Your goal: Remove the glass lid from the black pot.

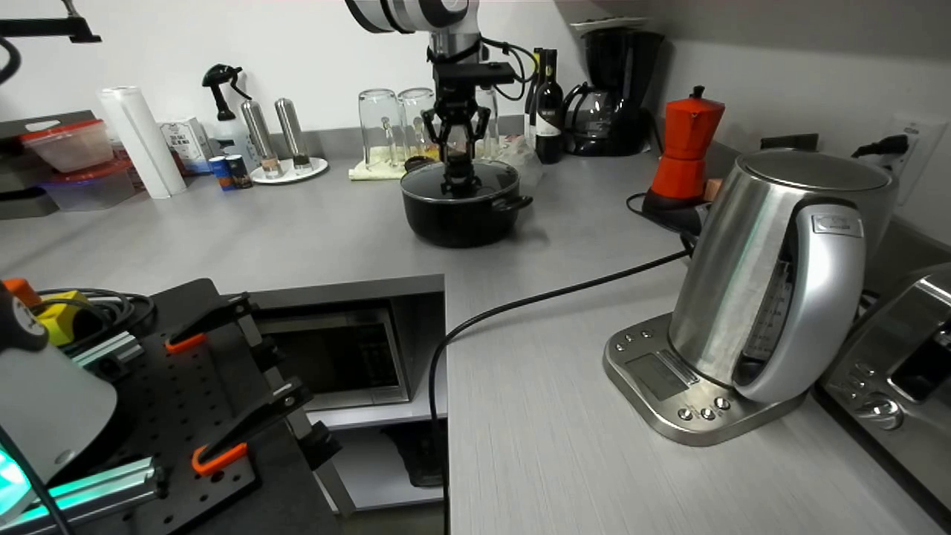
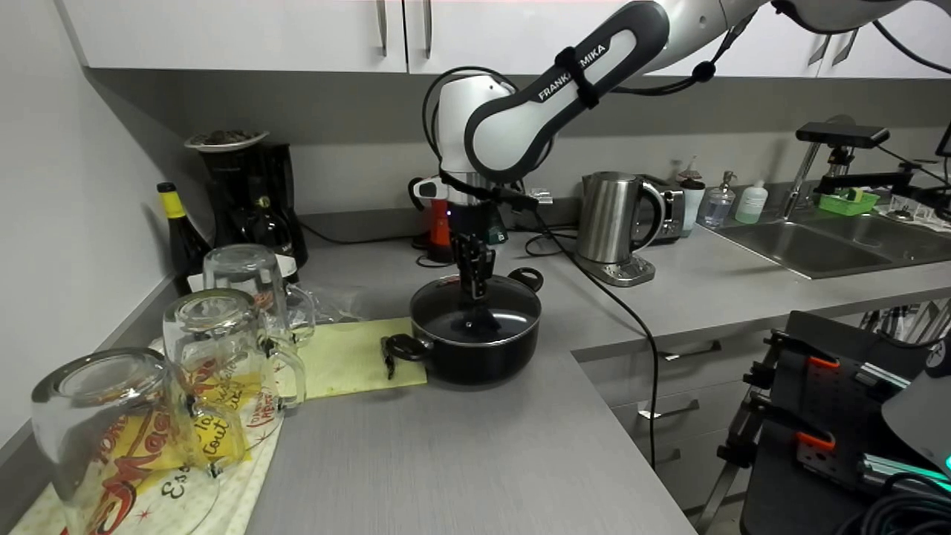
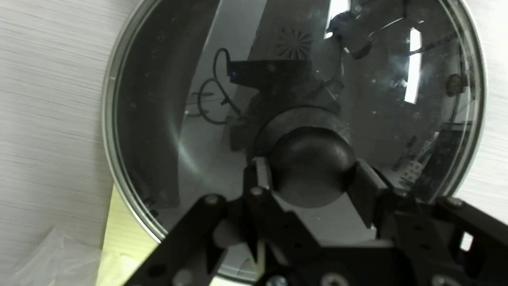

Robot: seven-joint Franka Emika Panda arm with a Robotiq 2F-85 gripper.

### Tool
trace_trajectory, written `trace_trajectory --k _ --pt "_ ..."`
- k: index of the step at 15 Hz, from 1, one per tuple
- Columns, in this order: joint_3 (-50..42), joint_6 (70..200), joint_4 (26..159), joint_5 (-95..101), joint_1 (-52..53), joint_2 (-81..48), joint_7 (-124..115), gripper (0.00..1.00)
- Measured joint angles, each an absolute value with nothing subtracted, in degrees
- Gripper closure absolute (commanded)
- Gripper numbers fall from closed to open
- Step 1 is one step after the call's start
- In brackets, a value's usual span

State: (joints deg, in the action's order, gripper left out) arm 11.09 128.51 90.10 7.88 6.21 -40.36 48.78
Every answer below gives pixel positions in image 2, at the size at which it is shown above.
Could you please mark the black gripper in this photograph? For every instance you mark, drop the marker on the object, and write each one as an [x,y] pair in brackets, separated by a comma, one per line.
[474,235]

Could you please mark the glass lid with black knob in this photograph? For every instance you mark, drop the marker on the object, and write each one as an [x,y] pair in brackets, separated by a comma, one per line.
[505,314]

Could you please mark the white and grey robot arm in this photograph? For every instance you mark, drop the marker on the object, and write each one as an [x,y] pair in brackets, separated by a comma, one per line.
[487,134]

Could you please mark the black cooking pot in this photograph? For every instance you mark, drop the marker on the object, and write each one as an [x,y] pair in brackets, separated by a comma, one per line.
[467,367]

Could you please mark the red and white bottle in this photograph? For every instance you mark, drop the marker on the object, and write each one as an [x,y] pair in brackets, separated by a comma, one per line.
[432,198]

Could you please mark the stainless steel electric kettle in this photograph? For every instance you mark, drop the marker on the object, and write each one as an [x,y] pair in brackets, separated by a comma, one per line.
[608,225]

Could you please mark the yellow green dish mat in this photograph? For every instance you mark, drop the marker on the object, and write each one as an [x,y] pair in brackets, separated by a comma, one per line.
[348,357]

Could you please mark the silver four-slot toaster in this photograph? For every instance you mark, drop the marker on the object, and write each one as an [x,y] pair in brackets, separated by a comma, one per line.
[679,205]

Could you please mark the upturned glass mug back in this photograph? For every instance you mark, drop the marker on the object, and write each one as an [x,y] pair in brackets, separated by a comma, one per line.
[285,309]

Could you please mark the upturned glass mug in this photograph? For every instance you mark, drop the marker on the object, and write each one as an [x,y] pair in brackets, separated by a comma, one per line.
[233,372]
[285,309]
[120,440]

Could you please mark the black coffee maker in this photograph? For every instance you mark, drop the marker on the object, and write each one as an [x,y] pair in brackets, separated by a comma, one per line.
[250,192]

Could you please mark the grey lower cabinet drawers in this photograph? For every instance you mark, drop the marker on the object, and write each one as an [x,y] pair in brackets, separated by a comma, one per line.
[682,402]

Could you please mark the upturned glass mug middle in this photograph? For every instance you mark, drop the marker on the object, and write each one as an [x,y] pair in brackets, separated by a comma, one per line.
[233,372]

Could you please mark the white soap bottle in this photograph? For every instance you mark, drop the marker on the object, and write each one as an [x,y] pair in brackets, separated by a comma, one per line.
[750,205]

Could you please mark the stainless steel sink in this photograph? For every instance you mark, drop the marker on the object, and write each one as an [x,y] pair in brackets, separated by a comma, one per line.
[841,244]

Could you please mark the green object by sink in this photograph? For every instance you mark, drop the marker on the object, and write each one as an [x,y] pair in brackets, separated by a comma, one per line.
[850,204]

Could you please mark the patterned yellow dish towel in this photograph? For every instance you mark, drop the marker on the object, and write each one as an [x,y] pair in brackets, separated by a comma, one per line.
[236,492]

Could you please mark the upturned glass mug front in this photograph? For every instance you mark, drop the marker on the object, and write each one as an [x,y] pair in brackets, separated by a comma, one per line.
[120,440]

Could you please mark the black tripod with orange clamps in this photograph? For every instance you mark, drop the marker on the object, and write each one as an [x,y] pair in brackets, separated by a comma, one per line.
[841,433]

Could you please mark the white upper cabinets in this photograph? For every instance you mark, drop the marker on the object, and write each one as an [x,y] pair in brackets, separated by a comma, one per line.
[513,36]

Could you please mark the black camera on stand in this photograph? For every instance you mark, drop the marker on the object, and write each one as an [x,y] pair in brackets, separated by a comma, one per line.
[841,140]

